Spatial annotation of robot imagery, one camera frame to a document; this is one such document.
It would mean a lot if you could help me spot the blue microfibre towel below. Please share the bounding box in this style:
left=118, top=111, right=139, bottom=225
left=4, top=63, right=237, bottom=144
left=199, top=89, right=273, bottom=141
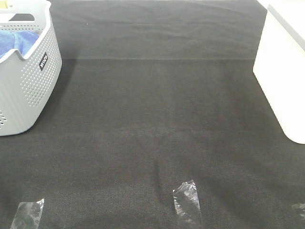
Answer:
left=0, top=30, right=39, bottom=58

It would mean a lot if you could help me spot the black table cloth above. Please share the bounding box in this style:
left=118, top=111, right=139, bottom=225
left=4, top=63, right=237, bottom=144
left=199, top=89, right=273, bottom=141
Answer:
left=0, top=0, right=305, bottom=229

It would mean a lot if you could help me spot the clear tape strip centre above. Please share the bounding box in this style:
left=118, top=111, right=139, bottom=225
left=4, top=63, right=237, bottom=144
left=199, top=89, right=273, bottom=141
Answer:
left=173, top=180, right=202, bottom=228

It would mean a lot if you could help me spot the clear tape strip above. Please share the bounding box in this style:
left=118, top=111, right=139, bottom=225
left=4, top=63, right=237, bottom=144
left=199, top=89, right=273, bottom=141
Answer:
left=173, top=180, right=202, bottom=228
left=10, top=198, right=45, bottom=229
left=292, top=203, right=305, bottom=221

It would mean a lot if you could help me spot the grey perforated laundry basket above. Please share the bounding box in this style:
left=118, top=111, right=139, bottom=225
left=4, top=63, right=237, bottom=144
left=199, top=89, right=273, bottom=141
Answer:
left=0, top=0, right=62, bottom=136

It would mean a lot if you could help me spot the white storage box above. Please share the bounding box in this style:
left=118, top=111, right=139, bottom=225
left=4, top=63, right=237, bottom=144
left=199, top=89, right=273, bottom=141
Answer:
left=253, top=0, right=305, bottom=144

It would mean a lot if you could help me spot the clear tape strip left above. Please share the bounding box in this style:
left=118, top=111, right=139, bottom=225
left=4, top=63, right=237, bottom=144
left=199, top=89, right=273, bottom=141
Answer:
left=10, top=198, right=45, bottom=229

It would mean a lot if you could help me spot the clear tape strip right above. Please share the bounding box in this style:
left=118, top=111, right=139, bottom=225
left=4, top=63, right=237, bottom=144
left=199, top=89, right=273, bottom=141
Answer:
left=292, top=203, right=305, bottom=221

